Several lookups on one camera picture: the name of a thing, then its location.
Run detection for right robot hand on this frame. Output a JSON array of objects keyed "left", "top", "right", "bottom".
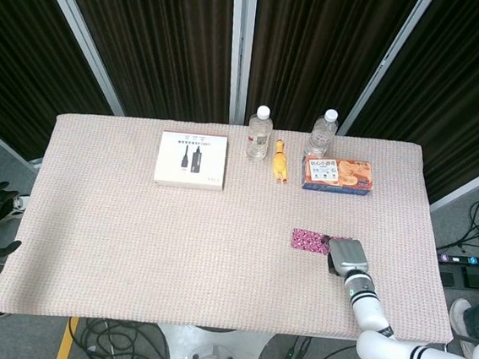
[{"left": 318, "top": 234, "right": 373, "bottom": 280}]

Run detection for pink patterned packet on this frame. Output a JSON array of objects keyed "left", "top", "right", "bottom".
[{"left": 291, "top": 227, "right": 332, "bottom": 256}]

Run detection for orange blue biscuit box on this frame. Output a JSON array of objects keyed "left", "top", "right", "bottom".
[{"left": 300, "top": 154, "right": 377, "bottom": 198}]

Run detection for yellow rubber chicken toy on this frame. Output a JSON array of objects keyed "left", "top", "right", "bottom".
[{"left": 269, "top": 138, "right": 293, "bottom": 186}]

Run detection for clear water bottle white label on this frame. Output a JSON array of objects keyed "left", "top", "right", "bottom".
[{"left": 302, "top": 106, "right": 340, "bottom": 160}]

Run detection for grey person shoe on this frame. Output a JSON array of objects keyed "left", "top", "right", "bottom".
[{"left": 445, "top": 296, "right": 479, "bottom": 359}]

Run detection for yellow floor tape strip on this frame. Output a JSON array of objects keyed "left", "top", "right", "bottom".
[{"left": 55, "top": 314, "right": 81, "bottom": 359}]

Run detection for clear water bottle red label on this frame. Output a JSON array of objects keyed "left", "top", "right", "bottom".
[{"left": 244, "top": 103, "right": 275, "bottom": 163}]

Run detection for white adapter product box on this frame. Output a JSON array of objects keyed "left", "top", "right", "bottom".
[{"left": 152, "top": 129, "right": 230, "bottom": 193}]

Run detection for beige waffle tablecloth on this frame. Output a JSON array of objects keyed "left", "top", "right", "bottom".
[{"left": 0, "top": 102, "right": 471, "bottom": 356}]

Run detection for dark pleated curtain panel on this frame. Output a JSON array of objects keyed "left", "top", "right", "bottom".
[
  {"left": 244, "top": 0, "right": 417, "bottom": 142},
  {"left": 42, "top": 0, "right": 242, "bottom": 127},
  {"left": 0, "top": 0, "right": 128, "bottom": 168},
  {"left": 341, "top": 0, "right": 479, "bottom": 210}
]

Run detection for grey metal frame post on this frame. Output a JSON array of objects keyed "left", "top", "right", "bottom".
[
  {"left": 220, "top": 0, "right": 259, "bottom": 127},
  {"left": 0, "top": 117, "right": 47, "bottom": 175},
  {"left": 428, "top": 148, "right": 479, "bottom": 217},
  {"left": 20, "top": 0, "right": 135, "bottom": 117},
  {"left": 335, "top": 0, "right": 436, "bottom": 144}
]

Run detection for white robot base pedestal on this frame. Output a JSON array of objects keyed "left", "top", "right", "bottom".
[{"left": 154, "top": 322, "right": 275, "bottom": 359}]

